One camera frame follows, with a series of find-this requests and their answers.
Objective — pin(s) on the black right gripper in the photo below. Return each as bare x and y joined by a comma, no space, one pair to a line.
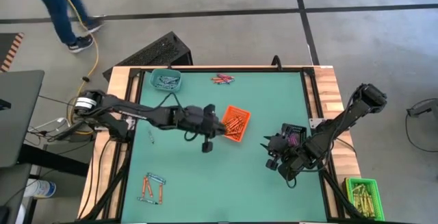
284,155

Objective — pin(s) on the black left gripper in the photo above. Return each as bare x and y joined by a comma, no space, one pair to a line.
205,124

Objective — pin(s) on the orange plastic basket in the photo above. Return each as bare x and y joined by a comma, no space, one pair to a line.
244,112

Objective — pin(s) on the orange crayon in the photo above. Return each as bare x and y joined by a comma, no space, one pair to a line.
160,193
215,78
149,187
143,187
219,81

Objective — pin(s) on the purple crayon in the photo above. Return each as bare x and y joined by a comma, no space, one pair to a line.
226,76

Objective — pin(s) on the teal plastic bin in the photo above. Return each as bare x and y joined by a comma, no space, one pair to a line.
154,74

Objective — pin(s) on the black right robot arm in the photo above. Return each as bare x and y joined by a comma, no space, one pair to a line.
345,121

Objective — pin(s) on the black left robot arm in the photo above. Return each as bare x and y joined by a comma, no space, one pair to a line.
137,109

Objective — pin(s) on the black plastic basket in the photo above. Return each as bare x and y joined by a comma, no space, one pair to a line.
301,129

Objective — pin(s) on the green table mat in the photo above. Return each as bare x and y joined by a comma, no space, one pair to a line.
222,183

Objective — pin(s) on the green plastic basket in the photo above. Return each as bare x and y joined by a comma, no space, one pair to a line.
349,183

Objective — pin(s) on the black perforated metal case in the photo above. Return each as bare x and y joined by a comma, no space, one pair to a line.
154,52

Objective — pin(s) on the grey metal stand foot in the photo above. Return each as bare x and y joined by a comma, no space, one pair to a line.
424,107

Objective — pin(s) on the white blue plastic bottle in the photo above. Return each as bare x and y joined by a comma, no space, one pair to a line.
41,188

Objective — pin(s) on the person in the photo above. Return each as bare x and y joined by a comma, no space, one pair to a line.
58,8

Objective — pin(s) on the grey desk top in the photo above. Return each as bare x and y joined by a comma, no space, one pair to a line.
17,114

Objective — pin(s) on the black mat orange striped edge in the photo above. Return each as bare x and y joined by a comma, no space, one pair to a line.
7,49

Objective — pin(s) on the black table edge frame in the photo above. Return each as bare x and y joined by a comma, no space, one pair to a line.
239,69

